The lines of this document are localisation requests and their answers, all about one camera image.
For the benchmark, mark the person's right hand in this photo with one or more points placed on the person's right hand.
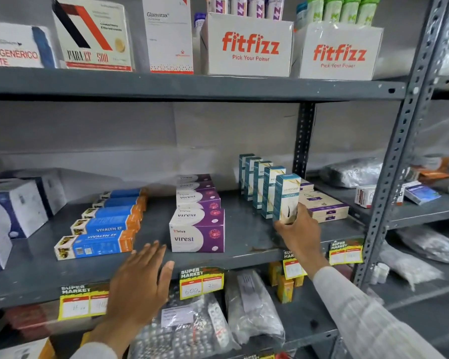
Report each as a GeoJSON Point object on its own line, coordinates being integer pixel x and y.
{"type": "Point", "coordinates": [303, 239]}

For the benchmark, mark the person's left hand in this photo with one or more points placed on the person's left hand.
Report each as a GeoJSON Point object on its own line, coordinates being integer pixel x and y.
{"type": "Point", "coordinates": [136, 291]}

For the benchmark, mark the person's left thumb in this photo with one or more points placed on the person's left thumb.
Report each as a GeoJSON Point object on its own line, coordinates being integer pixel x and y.
{"type": "Point", "coordinates": [167, 274]}

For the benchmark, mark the person's right thumb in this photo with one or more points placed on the person's right thumb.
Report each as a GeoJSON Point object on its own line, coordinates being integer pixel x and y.
{"type": "Point", "coordinates": [284, 228]}

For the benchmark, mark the teal and white box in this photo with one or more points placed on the teal and white box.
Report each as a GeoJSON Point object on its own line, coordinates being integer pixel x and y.
{"type": "Point", "coordinates": [257, 186]}
{"type": "Point", "coordinates": [268, 192]}
{"type": "Point", "coordinates": [286, 198]}
{"type": "Point", "coordinates": [241, 171]}
{"type": "Point", "coordinates": [248, 179]}

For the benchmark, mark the person's left forearm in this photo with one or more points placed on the person's left forearm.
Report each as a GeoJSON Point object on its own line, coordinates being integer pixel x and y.
{"type": "Point", "coordinates": [101, 342]}

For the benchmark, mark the person's right forearm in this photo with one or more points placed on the person's right forearm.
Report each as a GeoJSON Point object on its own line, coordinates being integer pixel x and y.
{"type": "Point", "coordinates": [363, 314]}

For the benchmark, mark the yellow price label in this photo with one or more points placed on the yellow price label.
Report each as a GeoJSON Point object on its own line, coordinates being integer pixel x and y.
{"type": "Point", "coordinates": [82, 302]}
{"type": "Point", "coordinates": [346, 252]}
{"type": "Point", "coordinates": [292, 267]}
{"type": "Point", "coordinates": [201, 282]}

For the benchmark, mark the flat beige and purple box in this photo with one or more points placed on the flat beige and purple box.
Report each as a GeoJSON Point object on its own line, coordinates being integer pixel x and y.
{"type": "Point", "coordinates": [323, 205]}

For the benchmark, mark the small orange box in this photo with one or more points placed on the small orange box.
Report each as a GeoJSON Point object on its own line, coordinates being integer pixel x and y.
{"type": "Point", "coordinates": [274, 273]}
{"type": "Point", "coordinates": [285, 289]}
{"type": "Point", "coordinates": [299, 281]}

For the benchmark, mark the small beige and purple box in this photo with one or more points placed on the small beige and purple box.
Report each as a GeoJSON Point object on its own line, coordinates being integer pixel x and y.
{"type": "Point", "coordinates": [306, 185]}

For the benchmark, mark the white and purple box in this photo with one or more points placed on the white and purple box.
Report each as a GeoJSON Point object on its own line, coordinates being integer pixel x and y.
{"type": "Point", "coordinates": [198, 200]}
{"type": "Point", "coordinates": [196, 235]}
{"type": "Point", "coordinates": [194, 185]}
{"type": "Point", "coordinates": [193, 178]}

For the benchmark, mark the plastic bag of blister packs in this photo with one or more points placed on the plastic bag of blister packs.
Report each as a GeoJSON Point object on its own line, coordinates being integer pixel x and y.
{"type": "Point", "coordinates": [187, 329]}

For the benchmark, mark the blue and orange box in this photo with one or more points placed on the blue and orange box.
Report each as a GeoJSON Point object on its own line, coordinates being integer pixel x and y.
{"type": "Point", "coordinates": [97, 244]}
{"type": "Point", "coordinates": [125, 193]}
{"type": "Point", "coordinates": [112, 211]}
{"type": "Point", "coordinates": [104, 225]}
{"type": "Point", "coordinates": [121, 202]}

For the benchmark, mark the white and red box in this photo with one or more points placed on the white and red box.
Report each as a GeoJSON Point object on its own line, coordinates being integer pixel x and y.
{"type": "Point", "coordinates": [365, 197]}

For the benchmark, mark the plastic wrapped dark bundle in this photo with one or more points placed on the plastic wrapped dark bundle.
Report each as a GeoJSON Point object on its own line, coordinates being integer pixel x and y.
{"type": "Point", "coordinates": [351, 172]}

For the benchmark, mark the clear plastic bag of goods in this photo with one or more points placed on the clear plastic bag of goods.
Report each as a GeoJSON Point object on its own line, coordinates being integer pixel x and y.
{"type": "Point", "coordinates": [252, 310]}

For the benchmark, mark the small white bottles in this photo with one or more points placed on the small white bottles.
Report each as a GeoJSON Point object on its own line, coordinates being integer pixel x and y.
{"type": "Point", "coordinates": [381, 273]}

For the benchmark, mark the blue and white flat box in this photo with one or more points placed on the blue and white flat box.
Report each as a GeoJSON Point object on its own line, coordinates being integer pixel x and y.
{"type": "Point", "coordinates": [422, 193]}

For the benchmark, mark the red packet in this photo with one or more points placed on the red packet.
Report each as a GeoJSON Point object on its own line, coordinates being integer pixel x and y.
{"type": "Point", "coordinates": [32, 317]}

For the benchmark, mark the grey metal side shelving unit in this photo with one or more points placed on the grey metal side shelving unit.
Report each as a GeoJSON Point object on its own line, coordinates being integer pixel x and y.
{"type": "Point", "coordinates": [426, 211]}

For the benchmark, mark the orange packets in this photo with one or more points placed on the orange packets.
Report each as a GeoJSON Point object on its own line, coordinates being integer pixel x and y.
{"type": "Point", "coordinates": [432, 171]}

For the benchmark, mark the white and orange box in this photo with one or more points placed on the white and orange box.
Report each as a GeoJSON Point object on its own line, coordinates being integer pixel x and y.
{"type": "Point", "coordinates": [18, 351]}

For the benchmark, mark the white display box red print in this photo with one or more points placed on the white display box red print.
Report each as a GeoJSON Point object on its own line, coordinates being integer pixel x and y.
{"type": "Point", "coordinates": [338, 54]}
{"type": "Point", "coordinates": [247, 48]}

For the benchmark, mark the blue capped tube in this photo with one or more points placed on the blue capped tube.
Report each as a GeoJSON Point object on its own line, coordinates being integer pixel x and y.
{"type": "Point", "coordinates": [301, 14]}

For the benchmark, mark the white purple tube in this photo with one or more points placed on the white purple tube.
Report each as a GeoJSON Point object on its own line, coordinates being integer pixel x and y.
{"type": "Point", "coordinates": [256, 6]}
{"type": "Point", "coordinates": [238, 5]}
{"type": "Point", "coordinates": [275, 8]}
{"type": "Point", "coordinates": [217, 4]}

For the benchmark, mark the white green tube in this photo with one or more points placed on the white green tube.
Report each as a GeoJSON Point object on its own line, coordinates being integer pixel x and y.
{"type": "Point", "coordinates": [315, 9]}
{"type": "Point", "coordinates": [367, 11]}
{"type": "Point", "coordinates": [350, 10]}
{"type": "Point", "coordinates": [333, 9]}

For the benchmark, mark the small white bottle blue cap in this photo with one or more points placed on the small white bottle blue cap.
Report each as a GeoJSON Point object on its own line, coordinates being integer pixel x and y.
{"type": "Point", "coordinates": [199, 23]}

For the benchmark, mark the tall white box red dots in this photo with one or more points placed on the tall white box red dots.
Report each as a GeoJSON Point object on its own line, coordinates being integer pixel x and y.
{"type": "Point", "coordinates": [168, 37]}

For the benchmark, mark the white box red black stripes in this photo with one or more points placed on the white box red black stripes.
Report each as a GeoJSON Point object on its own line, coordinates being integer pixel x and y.
{"type": "Point", "coordinates": [93, 37]}

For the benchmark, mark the white box with blue stripe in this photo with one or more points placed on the white box with blue stripe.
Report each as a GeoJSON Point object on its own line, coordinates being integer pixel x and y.
{"type": "Point", "coordinates": [11, 44]}

